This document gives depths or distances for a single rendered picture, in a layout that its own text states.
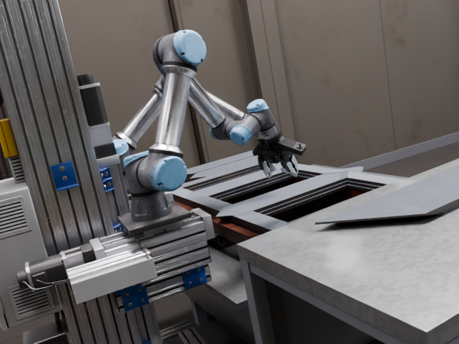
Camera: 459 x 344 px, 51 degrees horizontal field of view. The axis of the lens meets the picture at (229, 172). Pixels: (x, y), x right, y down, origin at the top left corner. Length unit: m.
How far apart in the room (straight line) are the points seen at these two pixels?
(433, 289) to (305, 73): 4.63
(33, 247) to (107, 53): 3.12
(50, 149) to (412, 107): 5.18
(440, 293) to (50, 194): 1.34
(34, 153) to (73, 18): 3.01
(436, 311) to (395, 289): 0.10
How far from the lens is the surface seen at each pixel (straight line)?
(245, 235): 2.01
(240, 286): 1.92
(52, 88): 1.82
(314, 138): 5.56
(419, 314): 0.91
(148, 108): 2.31
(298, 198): 2.30
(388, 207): 1.35
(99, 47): 4.72
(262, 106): 1.86
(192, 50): 1.64
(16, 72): 1.82
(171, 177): 1.57
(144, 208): 1.71
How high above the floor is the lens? 1.51
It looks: 12 degrees down
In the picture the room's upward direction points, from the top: 11 degrees counter-clockwise
